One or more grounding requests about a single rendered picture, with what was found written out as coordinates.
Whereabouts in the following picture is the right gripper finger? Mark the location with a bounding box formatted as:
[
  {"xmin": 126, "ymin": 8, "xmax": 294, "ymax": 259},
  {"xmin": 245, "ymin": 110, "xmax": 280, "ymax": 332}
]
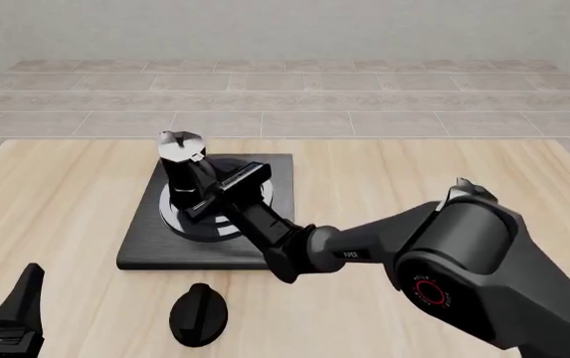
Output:
[
  {"xmin": 196, "ymin": 158, "xmax": 223, "ymax": 189},
  {"xmin": 192, "ymin": 177, "xmax": 220, "ymax": 206}
]

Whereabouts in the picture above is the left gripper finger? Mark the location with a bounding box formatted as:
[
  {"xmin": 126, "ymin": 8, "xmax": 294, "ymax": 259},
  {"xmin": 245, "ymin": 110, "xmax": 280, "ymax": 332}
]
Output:
[{"xmin": 0, "ymin": 263, "xmax": 47, "ymax": 334}]

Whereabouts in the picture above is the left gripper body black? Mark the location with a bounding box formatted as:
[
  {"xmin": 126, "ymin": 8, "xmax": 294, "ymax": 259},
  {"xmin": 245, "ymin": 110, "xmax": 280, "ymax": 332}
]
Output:
[{"xmin": 0, "ymin": 326, "xmax": 47, "ymax": 358}]

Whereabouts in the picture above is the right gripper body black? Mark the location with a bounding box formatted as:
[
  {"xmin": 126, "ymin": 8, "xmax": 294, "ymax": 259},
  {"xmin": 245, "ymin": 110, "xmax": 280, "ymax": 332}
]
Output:
[{"xmin": 183, "ymin": 161, "xmax": 275, "ymax": 226}]

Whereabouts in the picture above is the silver and black moka pot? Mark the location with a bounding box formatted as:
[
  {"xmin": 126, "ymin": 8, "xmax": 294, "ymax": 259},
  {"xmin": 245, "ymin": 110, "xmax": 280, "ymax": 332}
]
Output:
[{"xmin": 157, "ymin": 129, "xmax": 209, "ymax": 212}]

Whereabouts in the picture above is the flat black stove plate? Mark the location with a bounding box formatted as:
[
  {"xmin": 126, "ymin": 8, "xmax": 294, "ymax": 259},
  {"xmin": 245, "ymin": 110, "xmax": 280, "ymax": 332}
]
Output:
[{"xmin": 114, "ymin": 152, "xmax": 296, "ymax": 271}]

